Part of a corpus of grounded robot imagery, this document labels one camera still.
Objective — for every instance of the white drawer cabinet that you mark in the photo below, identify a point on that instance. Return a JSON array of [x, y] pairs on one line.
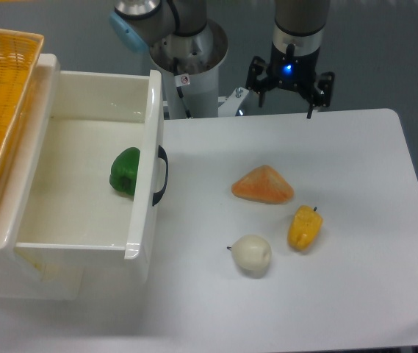
[[20, 277]]

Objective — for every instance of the yellow bell pepper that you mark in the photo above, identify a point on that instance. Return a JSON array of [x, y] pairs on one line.
[[304, 228]]

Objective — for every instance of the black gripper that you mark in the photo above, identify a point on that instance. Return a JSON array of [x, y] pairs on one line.
[[289, 71]]

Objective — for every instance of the white metal bracket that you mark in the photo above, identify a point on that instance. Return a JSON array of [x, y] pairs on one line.
[[233, 105]]

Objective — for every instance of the green bell pepper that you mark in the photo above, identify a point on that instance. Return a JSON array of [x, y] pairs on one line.
[[124, 171]]

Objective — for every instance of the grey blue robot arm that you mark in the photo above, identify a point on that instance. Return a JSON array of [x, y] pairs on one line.
[[141, 24]]

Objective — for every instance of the white top drawer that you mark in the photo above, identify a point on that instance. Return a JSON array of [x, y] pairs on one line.
[[73, 216]]

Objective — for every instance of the white pear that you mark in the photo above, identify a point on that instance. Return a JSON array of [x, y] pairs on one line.
[[252, 254]]

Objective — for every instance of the orange triangular bread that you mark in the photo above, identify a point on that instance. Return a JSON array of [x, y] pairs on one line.
[[263, 184]]

